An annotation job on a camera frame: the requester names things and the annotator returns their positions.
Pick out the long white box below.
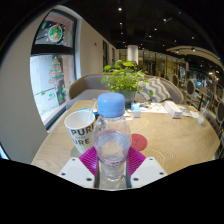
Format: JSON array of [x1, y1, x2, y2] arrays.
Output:
[[164, 100, 183, 120]]

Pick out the white mug with black lettering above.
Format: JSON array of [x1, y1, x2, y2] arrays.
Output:
[[63, 109, 97, 155]]

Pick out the flat round red coaster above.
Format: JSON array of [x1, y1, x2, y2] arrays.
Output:
[[129, 133, 149, 152]]

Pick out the group of round-backed chairs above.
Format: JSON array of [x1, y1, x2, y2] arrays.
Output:
[[171, 73, 224, 134]]

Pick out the window with festive decals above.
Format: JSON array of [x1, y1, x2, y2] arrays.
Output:
[[29, 9, 78, 129]]

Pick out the group of ceiling lights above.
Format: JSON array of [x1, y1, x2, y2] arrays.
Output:
[[116, 6, 198, 54]]

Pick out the white and blue leaflets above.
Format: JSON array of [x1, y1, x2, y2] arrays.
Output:
[[181, 105, 201, 118]]

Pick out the white round column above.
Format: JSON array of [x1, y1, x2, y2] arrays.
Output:
[[126, 44, 140, 65]]

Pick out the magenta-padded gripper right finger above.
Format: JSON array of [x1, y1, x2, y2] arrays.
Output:
[[125, 146, 168, 190]]

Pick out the small light blue carton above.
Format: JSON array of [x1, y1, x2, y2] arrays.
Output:
[[130, 101, 142, 119]]

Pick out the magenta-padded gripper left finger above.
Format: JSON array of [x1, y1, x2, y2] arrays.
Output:
[[57, 145, 100, 190]]

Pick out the grey white chevron pillow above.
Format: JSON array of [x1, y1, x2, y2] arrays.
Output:
[[138, 77, 173, 103]]

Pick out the clear blue-capped water bottle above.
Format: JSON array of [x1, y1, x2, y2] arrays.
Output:
[[92, 92, 133, 183]]

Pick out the green potted plant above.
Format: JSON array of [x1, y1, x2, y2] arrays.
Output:
[[100, 59, 154, 108]]

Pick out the grey curved sofa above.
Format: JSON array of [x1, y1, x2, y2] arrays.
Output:
[[65, 73, 185, 111]]

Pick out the illustrated paper sheet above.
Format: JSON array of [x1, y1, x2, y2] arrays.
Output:
[[139, 102, 169, 114]]

